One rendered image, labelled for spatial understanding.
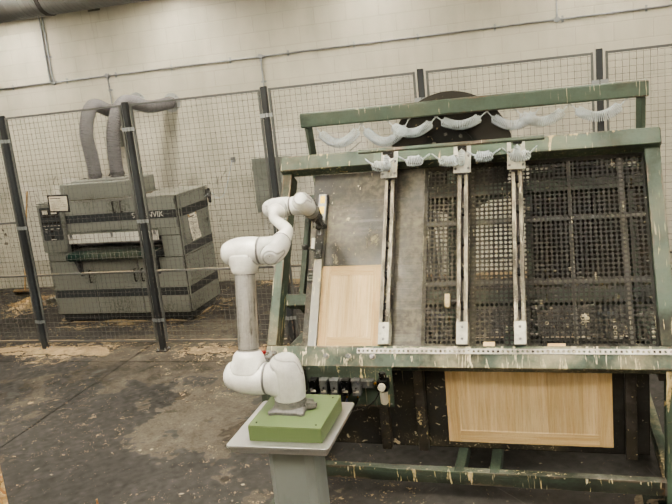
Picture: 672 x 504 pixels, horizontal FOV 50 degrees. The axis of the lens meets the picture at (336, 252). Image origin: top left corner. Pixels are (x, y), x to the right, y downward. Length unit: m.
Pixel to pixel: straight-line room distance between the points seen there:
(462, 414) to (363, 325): 0.78
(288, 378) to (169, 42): 7.03
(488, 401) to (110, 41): 7.56
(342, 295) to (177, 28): 6.24
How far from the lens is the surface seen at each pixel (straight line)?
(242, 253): 3.43
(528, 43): 8.74
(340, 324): 4.16
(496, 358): 3.92
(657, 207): 4.17
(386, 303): 4.06
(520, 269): 4.01
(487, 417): 4.30
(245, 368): 3.48
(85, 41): 10.52
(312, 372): 4.13
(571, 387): 4.20
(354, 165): 4.39
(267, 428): 3.42
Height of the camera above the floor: 2.25
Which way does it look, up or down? 12 degrees down
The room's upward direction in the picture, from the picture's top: 6 degrees counter-clockwise
